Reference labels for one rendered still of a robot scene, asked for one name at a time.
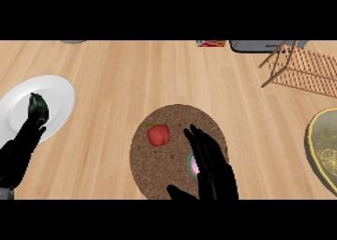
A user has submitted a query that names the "olive bowl with yellow rim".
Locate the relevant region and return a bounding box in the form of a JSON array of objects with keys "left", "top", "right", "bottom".
[{"left": 303, "top": 107, "right": 337, "bottom": 200}]

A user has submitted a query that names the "dark green vegetable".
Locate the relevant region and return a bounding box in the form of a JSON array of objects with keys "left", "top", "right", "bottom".
[{"left": 27, "top": 92, "right": 51, "bottom": 121}]

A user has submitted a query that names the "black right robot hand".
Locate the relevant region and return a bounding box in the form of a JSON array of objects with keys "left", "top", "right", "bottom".
[{"left": 166, "top": 124, "right": 240, "bottom": 201}]

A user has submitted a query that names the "wooden tiered shelf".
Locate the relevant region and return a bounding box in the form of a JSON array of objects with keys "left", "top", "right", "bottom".
[{"left": 259, "top": 39, "right": 337, "bottom": 101}]

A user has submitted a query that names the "dark grey appliance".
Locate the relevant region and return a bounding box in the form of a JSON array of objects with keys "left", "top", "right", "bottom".
[{"left": 228, "top": 39, "right": 311, "bottom": 54}]

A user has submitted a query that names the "pink frosted cupcake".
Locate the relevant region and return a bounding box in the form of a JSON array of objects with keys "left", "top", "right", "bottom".
[{"left": 187, "top": 153, "right": 201, "bottom": 180}]

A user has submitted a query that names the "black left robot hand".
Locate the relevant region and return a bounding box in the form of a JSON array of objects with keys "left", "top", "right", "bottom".
[{"left": 0, "top": 110, "right": 49, "bottom": 190}]

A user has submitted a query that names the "red and yellow box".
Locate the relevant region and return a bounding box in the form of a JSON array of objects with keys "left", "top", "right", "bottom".
[{"left": 196, "top": 39, "right": 228, "bottom": 48}]

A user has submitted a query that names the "red bell pepper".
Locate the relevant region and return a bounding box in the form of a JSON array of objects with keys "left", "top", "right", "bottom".
[{"left": 145, "top": 123, "right": 172, "bottom": 147}]

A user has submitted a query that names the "white round plate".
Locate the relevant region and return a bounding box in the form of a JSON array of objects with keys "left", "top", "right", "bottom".
[{"left": 0, "top": 74, "right": 77, "bottom": 149}]

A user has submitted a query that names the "grey round object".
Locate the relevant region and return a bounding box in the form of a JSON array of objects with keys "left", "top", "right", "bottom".
[{"left": 58, "top": 39, "right": 88, "bottom": 45}]

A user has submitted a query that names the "brown round placemat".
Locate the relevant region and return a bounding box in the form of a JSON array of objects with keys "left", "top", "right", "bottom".
[{"left": 129, "top": 104, "right": 231, "bottom": 201}]

